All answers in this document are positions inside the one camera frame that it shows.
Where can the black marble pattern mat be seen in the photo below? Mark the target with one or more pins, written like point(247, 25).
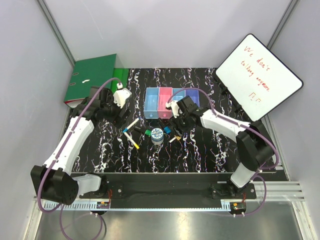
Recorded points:
point(107, 149)

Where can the black highlighter blue cap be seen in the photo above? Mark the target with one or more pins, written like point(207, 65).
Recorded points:
point(164, 126)

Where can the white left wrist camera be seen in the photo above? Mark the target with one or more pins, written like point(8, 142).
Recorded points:
point(121, 96)

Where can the black highlighter green cap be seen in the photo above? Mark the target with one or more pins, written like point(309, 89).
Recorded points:
point(142, 130)

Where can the blue cleaning gel jar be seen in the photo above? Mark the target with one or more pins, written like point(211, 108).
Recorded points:
point(157, 136)

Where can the aluminium frame rail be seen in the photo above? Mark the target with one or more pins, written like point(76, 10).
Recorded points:
point(266, 192)

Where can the sky blue drawer box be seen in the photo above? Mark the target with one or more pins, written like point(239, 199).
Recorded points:
point(151, 103)

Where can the bright green plastic folder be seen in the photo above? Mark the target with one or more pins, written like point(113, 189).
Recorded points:
point(122, 74)

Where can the small tan cork stamp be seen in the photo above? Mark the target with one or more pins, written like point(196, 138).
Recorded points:
point(175, 138)

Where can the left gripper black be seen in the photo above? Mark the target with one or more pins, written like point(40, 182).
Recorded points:
point(117, 119)

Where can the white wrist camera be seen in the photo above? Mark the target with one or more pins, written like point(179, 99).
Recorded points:
point(173, 106)
point(121, 96)

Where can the black whiteboard stand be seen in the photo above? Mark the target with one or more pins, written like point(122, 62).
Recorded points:
point(225, 91)

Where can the dark green lever arch binder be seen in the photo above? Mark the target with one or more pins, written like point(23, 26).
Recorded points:
point(87, 73)

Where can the pink drawer box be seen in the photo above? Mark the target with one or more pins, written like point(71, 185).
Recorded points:
point(164, 94)

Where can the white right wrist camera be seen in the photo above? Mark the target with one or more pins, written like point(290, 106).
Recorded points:
point(173, 106)

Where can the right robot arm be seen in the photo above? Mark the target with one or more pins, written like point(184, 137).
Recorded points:
point(254, 145)

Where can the white marker yellow cap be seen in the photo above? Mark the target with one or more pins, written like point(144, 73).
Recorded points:
point(131, 140)

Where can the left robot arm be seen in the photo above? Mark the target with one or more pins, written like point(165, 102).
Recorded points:
point(52, 181)

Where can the white marker blue cap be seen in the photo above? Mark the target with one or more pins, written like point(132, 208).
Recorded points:
point(131, 125)

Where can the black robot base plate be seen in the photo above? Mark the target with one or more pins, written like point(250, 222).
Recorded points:
point(167, 191)

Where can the whiteboard with red writing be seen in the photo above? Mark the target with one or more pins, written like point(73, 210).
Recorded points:
point(256, 78)

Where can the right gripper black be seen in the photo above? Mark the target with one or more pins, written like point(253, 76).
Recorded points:
point(175, 123)

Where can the purple drawer box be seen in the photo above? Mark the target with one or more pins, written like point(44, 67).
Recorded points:
point(194, 95)

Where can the light blue drawer box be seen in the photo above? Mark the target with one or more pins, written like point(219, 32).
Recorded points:
point(178, 96)

